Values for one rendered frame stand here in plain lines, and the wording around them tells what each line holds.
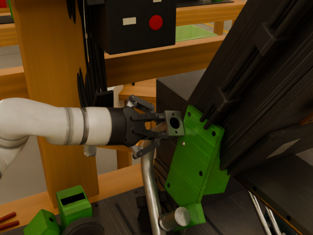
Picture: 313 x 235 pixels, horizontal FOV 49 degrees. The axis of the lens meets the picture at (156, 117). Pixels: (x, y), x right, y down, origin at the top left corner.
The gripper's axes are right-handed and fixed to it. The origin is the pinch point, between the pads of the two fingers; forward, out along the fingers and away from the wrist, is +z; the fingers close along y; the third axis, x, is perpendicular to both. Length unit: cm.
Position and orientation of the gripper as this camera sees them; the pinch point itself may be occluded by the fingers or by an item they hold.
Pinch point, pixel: (165, 126)
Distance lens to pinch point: 74.3
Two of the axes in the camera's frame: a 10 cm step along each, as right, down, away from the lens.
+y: -1.5, -9.5, 2.8
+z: 8.6, 0.2, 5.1
